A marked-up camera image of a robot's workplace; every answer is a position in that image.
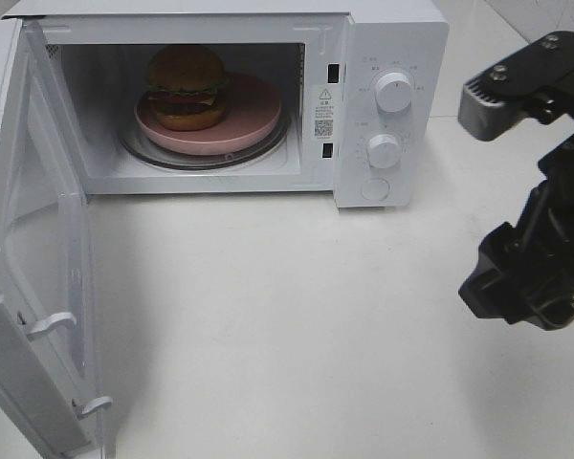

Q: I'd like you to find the round white door button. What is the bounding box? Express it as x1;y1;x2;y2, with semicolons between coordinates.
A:
361;178;390;201

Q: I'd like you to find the white microwave door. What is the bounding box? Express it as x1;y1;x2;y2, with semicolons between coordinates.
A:
0;18;113;458

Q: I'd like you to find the pink round plate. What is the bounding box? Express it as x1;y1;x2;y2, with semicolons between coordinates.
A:
134;73;282;156

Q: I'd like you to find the upper white power knob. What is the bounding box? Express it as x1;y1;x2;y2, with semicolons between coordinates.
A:
373;70;413;114

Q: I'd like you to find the white microwave oven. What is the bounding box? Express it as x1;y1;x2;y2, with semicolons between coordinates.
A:
0;1;449;208

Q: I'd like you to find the lower white timer knob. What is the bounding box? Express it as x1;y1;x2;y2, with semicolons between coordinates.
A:
366;134;402;169

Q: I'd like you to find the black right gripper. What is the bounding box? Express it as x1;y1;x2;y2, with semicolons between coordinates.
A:
458;135;574;331

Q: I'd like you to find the glass microwave turntable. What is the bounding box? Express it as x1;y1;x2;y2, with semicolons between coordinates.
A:
117;116;290;171

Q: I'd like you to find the burger with lettuce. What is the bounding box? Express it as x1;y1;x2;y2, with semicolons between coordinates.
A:
146;44;230;131

